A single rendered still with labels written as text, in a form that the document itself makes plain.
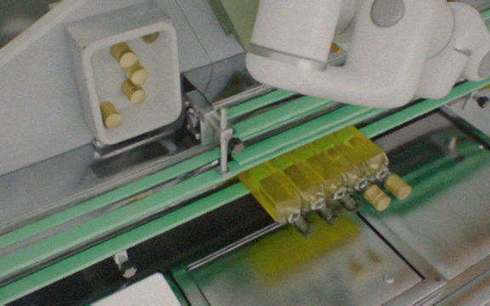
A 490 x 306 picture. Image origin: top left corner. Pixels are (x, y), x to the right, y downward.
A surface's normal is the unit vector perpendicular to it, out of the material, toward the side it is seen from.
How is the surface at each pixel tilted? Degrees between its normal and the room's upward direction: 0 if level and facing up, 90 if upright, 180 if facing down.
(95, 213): 90
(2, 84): 0
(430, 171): 90
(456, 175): 90
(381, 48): 65
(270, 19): 81
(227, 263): 90
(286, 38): 55
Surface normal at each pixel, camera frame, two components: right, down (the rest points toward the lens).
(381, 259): 0.02, -0.72
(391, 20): -0.36, 0.07
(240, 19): 0.52, 0.61
